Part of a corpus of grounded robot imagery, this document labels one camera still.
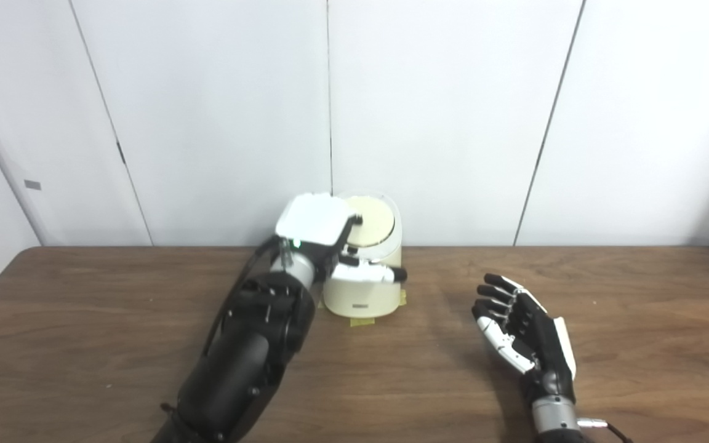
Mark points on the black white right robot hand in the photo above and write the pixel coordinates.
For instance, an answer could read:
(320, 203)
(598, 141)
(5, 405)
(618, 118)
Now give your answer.
(542, 344)

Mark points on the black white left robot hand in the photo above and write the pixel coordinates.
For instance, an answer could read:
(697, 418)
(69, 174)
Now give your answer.
(314, 218)

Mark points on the cream round bin lid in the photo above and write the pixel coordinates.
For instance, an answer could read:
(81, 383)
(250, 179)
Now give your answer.
(376, 218)

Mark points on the cream-colored bin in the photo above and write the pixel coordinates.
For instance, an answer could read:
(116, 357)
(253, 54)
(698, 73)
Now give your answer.
(360, 298)

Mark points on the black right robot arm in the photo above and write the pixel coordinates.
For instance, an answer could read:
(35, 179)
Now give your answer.
(554, 421)

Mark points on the black wall seam hinge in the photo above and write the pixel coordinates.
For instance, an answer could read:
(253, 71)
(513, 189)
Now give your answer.
(120, 152)

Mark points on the grey wall label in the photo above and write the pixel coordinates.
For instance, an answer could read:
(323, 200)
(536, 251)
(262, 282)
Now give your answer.
(32, 184)

